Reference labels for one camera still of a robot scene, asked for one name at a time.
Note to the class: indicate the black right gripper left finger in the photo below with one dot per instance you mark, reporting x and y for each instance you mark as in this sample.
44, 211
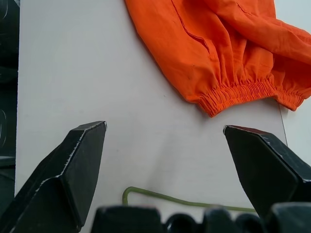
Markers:
56, 184

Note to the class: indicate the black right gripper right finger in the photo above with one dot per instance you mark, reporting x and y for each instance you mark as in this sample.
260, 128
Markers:
269, 167

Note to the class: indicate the orange shirt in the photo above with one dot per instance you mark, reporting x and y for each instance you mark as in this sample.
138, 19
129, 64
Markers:
226, 53

